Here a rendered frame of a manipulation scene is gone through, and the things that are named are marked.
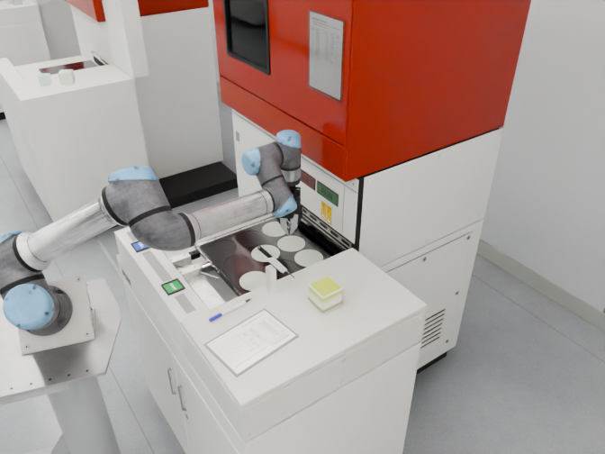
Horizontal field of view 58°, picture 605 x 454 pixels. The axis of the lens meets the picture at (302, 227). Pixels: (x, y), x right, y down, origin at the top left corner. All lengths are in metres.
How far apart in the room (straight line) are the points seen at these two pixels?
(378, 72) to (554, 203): 1.75
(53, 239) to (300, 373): 0.73
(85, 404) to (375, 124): 1.31
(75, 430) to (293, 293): 0.92
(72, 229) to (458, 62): 1.23
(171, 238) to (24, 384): 0.62
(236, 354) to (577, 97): 2.08
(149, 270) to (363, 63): 0.90
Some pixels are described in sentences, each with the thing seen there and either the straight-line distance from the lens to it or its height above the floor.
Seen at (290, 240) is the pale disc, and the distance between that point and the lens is 1.96.
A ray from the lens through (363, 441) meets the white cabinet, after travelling 1.89.
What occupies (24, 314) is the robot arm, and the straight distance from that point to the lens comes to 1.62.
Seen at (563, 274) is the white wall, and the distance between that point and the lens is 3.26.
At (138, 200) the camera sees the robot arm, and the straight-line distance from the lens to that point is 1.42.
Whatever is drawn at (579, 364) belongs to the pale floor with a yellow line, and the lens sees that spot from 3.05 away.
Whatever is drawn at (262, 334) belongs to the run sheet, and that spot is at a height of 0.97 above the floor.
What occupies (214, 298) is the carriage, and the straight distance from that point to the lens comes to 1.77.
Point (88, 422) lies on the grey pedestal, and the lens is 2.09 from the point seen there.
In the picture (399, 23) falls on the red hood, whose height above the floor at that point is 1.67.
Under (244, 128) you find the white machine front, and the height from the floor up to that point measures 1.13.
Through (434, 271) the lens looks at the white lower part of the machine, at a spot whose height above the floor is 0.66.
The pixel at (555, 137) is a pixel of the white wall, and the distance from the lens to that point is 3.03.
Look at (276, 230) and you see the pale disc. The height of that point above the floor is 0.90.
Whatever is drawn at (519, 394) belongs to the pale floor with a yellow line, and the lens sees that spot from 2.80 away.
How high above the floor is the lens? 2.03
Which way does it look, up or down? 34 degrees down
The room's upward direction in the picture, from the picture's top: straight up
